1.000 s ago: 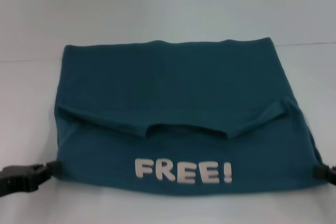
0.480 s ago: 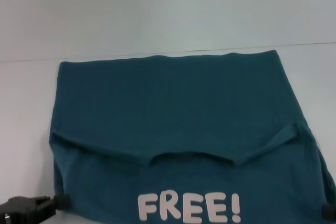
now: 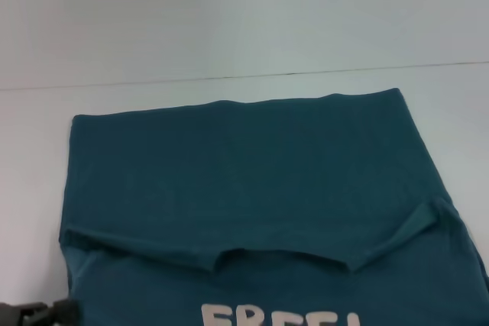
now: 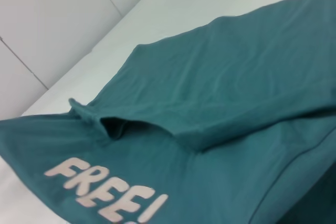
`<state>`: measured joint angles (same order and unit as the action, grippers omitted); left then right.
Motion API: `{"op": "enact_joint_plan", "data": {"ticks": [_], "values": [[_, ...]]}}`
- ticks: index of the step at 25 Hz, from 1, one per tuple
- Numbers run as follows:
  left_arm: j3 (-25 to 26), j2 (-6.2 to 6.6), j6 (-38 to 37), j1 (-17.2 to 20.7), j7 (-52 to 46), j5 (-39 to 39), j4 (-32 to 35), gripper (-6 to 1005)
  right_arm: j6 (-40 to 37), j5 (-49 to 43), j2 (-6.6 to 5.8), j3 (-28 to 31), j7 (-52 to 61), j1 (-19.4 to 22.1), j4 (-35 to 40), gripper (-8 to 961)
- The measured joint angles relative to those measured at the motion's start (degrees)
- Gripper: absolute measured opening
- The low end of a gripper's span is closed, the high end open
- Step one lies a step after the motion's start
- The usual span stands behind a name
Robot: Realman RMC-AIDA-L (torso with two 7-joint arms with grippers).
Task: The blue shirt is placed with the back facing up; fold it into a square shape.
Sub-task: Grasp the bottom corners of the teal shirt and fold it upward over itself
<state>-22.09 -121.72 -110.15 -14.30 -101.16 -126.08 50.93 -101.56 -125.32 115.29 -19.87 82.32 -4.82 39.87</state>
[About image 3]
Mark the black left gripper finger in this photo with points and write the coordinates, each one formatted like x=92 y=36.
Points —
x=67 y=312

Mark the blue shirt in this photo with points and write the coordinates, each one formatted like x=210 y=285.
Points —
x=260 y=207

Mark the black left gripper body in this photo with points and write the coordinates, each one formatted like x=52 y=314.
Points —
x=19 y=314

